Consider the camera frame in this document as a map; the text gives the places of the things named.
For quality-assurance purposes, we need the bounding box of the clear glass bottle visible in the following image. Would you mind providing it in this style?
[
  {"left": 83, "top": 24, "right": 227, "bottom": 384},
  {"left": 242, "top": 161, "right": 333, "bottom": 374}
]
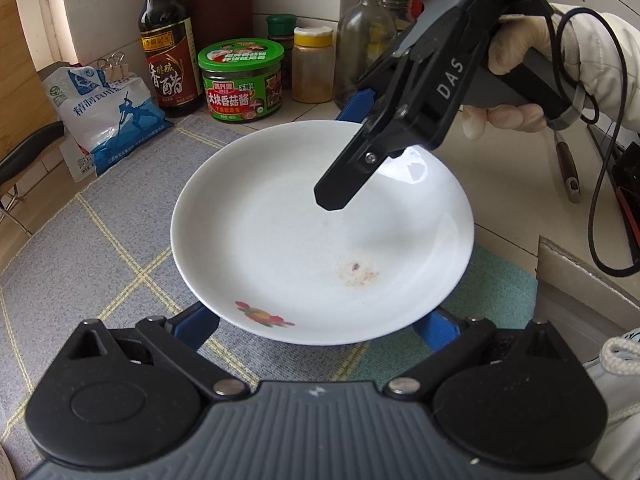
[{"left": 333, "top": 0, "right": 396, "bottom": 110}]

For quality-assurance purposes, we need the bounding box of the dark vinegar bottle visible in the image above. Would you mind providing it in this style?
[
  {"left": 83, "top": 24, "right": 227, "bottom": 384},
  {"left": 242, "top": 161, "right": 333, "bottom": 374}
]
[{"left": 139, "top": 0, "right": 204, "bottom": 117}]

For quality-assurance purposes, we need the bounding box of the yellow lid spice jar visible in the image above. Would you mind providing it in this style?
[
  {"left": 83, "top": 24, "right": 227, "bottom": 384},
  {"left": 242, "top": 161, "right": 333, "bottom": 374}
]
[{"left": 292, "top": 26, "right": 334, "bottom": 104}]

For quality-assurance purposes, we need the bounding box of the oval fruit plate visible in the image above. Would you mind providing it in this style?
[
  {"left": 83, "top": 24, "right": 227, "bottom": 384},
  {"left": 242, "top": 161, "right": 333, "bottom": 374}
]
[{"left": 170, "top": 120, "right": 474, "bottom": 346}]

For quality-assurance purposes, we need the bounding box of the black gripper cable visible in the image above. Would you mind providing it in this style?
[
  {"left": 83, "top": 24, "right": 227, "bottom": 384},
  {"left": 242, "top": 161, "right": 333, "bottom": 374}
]
[{"left": 554, "top": 6, "right": 640, "bottom": 278}]

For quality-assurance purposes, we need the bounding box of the wire board rack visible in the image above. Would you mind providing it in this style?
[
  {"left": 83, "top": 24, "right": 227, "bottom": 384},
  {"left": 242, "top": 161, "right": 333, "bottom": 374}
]
[{"left": 1, "top": 184, "right": 32, "bottom": 237}]

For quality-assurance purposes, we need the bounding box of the green mushroom sauce jar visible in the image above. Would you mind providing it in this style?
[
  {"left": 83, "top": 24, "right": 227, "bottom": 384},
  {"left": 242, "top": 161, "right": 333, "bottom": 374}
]
[{"left": 198, "top": 38, "right": 284, "bottom": 124}]

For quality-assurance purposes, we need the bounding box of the grey teal towel mat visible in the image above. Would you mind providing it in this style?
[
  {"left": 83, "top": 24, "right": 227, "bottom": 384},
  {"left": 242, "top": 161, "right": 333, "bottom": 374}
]
[{"left": 0, "top": 112, "right": 539, "bottom": 480}]

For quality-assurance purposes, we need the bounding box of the steel kitchen knife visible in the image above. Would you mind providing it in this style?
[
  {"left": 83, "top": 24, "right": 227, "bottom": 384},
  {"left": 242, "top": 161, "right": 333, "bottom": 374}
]
[{"left": 0, "top": 122, "right": 64, "bottom": 184}]

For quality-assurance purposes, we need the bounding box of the steel spatula wooden handle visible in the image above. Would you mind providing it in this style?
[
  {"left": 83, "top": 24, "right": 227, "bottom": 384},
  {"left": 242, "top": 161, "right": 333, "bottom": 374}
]
[{"left": 553, "top": 131, "right": 582, "bottom": 204}]

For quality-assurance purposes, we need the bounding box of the white sleeved right forearm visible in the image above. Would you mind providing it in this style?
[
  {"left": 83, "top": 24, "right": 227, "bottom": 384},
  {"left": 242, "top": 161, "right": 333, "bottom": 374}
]
[{"left": 562, "top": 12, "right": 639, "bottom": 132}]

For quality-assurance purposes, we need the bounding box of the black gas stove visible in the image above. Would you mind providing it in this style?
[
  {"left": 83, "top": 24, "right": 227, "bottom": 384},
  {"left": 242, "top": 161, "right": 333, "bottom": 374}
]
[{"left": 606, "top": 132, "right": 640, "bottom": 262}]

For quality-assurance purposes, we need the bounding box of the blue white salt bag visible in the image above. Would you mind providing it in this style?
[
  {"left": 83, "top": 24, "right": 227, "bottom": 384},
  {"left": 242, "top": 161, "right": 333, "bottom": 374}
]
[{"left": 43, "top": 66, "right": 170, "bottom": 174}]

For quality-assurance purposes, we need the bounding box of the green cap dark jar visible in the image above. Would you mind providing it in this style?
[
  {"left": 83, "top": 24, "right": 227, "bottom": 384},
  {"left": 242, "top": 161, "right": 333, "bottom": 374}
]
[{"left": 266, "top": 13, "right": 297, "bottom": 90}]

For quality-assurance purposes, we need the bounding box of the bamboo cutting board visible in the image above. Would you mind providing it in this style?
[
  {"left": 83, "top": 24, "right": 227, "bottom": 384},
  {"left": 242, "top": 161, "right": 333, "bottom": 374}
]
[{"left": 0, "top": 0, "right": 58, "bottom": 158}]

